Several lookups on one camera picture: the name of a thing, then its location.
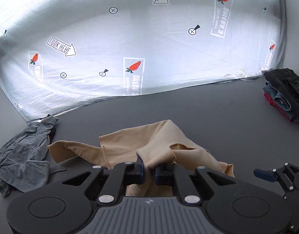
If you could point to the grey garment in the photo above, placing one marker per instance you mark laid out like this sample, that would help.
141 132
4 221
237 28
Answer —
23 166

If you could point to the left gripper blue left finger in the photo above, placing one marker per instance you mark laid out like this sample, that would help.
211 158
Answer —
119 178

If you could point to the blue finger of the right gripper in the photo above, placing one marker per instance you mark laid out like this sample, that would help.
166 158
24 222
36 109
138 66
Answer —
269 176

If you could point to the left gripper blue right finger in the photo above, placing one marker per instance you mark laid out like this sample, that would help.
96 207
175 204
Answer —
179 180

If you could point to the black folded garment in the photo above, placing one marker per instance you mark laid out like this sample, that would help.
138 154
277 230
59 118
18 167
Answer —
286 82

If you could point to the red folded garment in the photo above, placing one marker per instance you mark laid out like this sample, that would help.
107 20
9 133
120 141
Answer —
288 115

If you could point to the blue denim folded garment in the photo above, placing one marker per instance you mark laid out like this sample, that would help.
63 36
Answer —
277 97

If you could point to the white carrot print sheet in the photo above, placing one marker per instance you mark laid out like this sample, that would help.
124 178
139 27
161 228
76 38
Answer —
57 55

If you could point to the beige long sleeve shirt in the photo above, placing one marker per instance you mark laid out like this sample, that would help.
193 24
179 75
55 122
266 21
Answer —
157 143

